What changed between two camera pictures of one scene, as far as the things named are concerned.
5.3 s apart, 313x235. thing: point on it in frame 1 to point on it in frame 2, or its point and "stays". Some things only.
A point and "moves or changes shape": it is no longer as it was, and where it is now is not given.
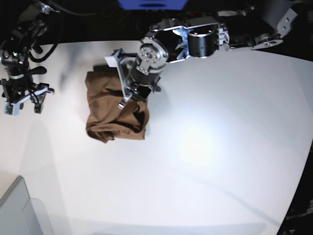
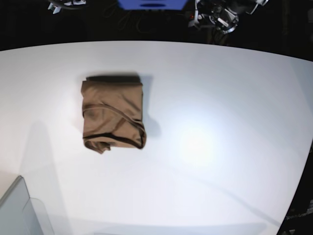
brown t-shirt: (105, 121) moves or changes shape
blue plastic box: (153, 5) stays
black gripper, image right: (136, 77) to (219, 13)
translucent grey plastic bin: (20, 215) stays
